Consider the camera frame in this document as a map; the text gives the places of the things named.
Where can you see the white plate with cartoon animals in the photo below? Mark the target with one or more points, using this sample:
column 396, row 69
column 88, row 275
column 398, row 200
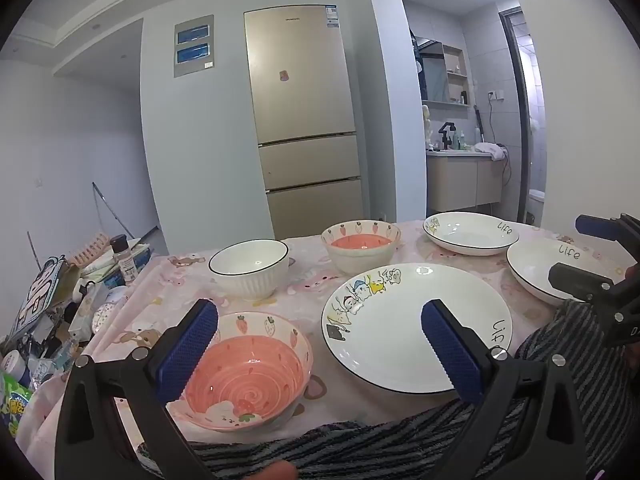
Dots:
column 390, row 340

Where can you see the grey striped sweater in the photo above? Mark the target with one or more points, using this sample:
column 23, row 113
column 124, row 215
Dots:
column 325, row 450

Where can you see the pink cartoon printed tablecloth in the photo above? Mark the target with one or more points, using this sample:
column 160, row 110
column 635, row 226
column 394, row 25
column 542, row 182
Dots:
column 325, row 410

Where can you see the beige vanity cabinet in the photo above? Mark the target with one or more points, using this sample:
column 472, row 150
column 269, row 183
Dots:
column 460, row 182

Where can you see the white ribbed bowl black rim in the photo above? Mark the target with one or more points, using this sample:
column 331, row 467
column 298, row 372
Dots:
column 250, row 280

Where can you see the white toilet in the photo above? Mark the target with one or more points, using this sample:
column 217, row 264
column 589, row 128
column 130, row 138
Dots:
column 537, row 205

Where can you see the white wall socket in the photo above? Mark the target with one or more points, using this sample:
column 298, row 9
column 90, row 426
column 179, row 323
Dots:
column 494, row 96

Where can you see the pile of assorted household items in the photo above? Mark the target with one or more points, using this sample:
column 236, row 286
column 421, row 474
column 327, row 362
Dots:
column 65, row 325

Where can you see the gold three-door refrigerator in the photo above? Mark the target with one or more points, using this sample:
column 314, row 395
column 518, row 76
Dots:
column 300, row 110

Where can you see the clear bottle black cap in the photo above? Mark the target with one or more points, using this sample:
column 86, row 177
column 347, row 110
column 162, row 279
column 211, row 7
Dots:
column 125, row 260

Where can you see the dark door frame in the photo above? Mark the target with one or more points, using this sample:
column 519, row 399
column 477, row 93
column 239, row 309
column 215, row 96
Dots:
column 517, row 110

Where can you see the blue white printed card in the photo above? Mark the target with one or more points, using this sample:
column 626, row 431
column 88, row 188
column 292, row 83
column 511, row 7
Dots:
column 37, row 300

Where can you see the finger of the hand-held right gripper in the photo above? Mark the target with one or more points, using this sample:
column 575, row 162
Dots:
column 575, row 280
column 600, row 226

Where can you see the pink ridged rack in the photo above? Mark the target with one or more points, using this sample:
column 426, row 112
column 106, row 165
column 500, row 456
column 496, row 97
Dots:
column 90, row 250

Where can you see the white towel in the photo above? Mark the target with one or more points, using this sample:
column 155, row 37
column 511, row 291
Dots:
column 492, row 151

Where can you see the person's left hand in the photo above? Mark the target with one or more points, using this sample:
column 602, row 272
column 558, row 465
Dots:
column 272, row 471

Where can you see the bathroom mirror cabinet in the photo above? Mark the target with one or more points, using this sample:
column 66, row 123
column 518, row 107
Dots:
column 440, row 75

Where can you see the white plate small cartoon print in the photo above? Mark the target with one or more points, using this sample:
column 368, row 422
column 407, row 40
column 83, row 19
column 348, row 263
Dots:
column 535, row 265
column 465, row 235

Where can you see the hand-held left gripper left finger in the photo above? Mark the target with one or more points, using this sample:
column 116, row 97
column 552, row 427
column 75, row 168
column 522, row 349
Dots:
column 192, row 350

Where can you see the pink carrot print bowl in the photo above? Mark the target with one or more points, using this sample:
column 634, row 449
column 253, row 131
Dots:
column 250, row 370
column 360, row 260

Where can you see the green snack packet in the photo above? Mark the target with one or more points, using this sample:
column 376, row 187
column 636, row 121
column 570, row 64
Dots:
column 14, row 405

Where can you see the metal rod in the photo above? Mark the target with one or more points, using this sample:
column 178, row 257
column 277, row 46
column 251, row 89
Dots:
column 112, row 210

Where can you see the grey wall electrical panel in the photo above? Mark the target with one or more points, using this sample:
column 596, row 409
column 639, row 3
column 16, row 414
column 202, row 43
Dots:
column 192, row 45

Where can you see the black faucet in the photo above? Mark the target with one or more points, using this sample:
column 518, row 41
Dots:
column 446, row 135

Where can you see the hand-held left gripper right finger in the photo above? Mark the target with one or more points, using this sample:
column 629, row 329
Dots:
column 450, row 355

